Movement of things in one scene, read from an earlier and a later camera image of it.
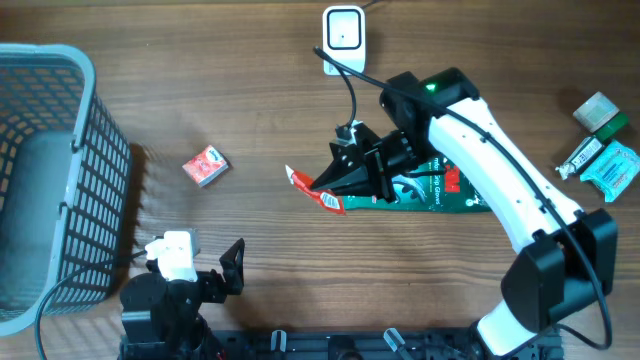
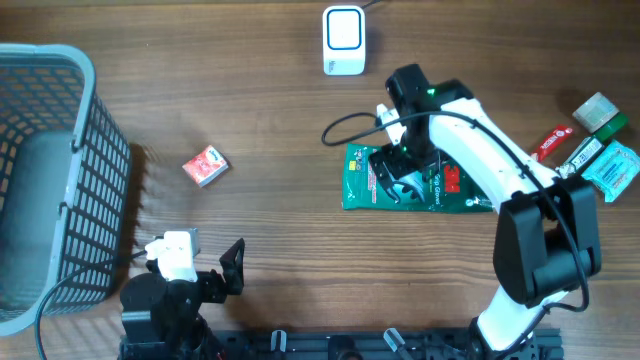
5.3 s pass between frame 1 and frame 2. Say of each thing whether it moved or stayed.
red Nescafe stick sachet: moved
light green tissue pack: stayed
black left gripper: stayed
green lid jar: stayed
